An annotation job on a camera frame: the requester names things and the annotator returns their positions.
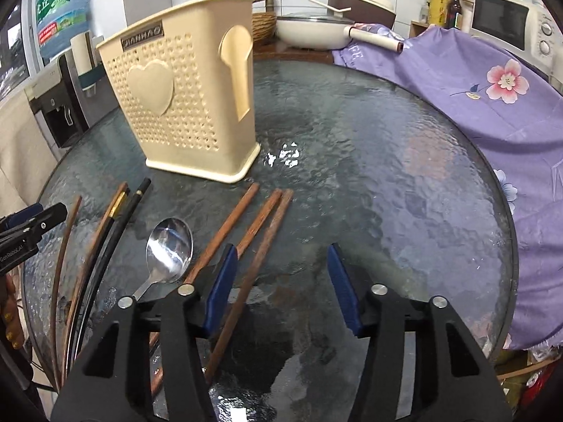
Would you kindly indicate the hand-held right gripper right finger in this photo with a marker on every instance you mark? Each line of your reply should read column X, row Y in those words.
column 345, row 290

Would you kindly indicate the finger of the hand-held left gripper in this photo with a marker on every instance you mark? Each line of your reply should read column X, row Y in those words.
column 46, row 216

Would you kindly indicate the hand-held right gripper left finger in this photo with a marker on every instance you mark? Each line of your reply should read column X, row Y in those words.
column 220, row 288

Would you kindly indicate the metal spoon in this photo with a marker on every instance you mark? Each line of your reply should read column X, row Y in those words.
column 169, row 250

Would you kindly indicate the black chopstick with gold band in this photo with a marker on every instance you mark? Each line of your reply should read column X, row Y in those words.
column 115, row 209

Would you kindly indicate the beige perforated utensil holder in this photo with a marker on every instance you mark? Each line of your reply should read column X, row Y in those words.
column 184, row 110

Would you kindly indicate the person's left hand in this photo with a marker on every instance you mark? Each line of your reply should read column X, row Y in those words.
column 9, row 312

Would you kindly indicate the thin brown wooden chopstick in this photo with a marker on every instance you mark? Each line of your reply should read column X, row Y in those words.
column 59, row 272

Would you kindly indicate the black gold-banded chopstick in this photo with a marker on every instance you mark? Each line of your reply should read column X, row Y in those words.
column 127, row 211
column 105, row 224

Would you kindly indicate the water dispenser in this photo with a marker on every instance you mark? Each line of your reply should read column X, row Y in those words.
column 48, row 101

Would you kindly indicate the white paper cup dispenser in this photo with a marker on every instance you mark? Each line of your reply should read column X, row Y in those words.
column 83, row 57

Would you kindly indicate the blue water bottle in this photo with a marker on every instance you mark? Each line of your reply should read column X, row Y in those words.
column 61, row 13

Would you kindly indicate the purple floral cloth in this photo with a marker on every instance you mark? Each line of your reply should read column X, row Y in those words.
column 484, row 132

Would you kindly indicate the wooden counter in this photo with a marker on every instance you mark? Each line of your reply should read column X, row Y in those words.
column 299, row 56

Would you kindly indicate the white lint roller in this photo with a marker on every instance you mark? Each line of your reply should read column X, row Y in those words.
column 374, row 37

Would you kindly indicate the white pan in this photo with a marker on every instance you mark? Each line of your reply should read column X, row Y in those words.
column 308, row 35

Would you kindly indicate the wooden wash basin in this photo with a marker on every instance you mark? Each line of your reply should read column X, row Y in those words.
column 264, row 26

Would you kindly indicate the small wooden box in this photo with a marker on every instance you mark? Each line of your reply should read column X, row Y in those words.
column 420, row 28

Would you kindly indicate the glass pan lid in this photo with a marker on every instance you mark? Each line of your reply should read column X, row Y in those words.
column 312, row 18

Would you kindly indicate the white rice paddle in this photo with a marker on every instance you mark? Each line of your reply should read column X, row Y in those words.
column 327, row 5

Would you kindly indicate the brown and white rice cooker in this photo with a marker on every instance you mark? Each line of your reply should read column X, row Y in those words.
column 365, row 4

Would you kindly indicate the small clear bottle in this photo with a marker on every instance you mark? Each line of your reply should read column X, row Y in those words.
column 424, row 11

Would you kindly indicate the brown glass bottle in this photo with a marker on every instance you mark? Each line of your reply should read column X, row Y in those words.
column 455, row 15

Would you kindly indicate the white microwave oven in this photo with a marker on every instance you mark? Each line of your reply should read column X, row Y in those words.
column 501, row 22

